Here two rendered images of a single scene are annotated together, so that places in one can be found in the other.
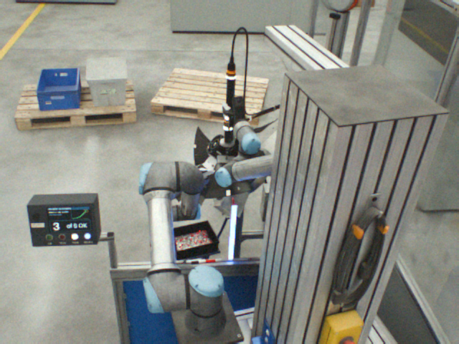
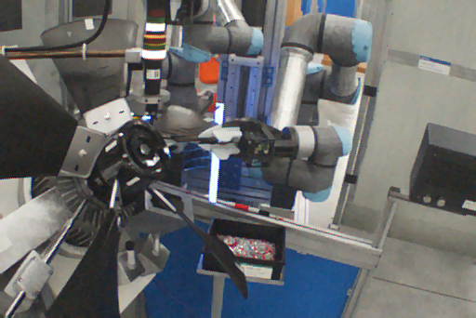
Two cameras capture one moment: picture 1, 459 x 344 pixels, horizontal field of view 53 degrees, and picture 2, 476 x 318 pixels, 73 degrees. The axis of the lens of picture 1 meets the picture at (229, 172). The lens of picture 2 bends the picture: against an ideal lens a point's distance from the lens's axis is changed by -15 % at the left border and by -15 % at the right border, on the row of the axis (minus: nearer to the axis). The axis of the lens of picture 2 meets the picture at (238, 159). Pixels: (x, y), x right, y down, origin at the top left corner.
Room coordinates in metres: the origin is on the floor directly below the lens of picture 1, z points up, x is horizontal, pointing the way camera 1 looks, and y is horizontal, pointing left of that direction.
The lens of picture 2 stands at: (2.40, 0.50, 1.49)
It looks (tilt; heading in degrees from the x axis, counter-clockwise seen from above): 25 degrees down; 207
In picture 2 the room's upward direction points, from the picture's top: 6 degrees clockwise
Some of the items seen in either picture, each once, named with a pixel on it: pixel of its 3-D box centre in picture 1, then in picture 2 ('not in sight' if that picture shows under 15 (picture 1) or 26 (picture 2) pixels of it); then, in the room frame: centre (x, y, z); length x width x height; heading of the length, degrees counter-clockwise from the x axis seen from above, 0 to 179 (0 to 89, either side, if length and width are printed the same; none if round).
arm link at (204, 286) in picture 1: (204, 289); (308, 80); (1.04, 0.06, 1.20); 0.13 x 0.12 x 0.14; 102
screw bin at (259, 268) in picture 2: (192, 240); (244, 248); (1.65, 0.16, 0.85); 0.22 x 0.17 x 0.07; 114
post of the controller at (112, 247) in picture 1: (112, 250); (386, 218); (1.43, 0.49, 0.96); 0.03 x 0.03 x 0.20; 8
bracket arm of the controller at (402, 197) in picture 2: (86, 237); (428, 203); (1.42, 0.60, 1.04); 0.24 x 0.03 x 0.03; 98
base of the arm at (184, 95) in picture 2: not in sight; (180, 91); (1.21, -0.41, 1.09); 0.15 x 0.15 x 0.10
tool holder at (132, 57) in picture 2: (229, 134); (148, 74); (1.87, 0.01, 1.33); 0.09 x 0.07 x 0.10; 133
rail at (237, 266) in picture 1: (209, 268); (242, 219); (1.50, 0.07, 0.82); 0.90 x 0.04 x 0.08; 98
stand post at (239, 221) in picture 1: (235, 248); not in sight; (2.01, -0.07, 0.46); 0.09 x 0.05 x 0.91; 8
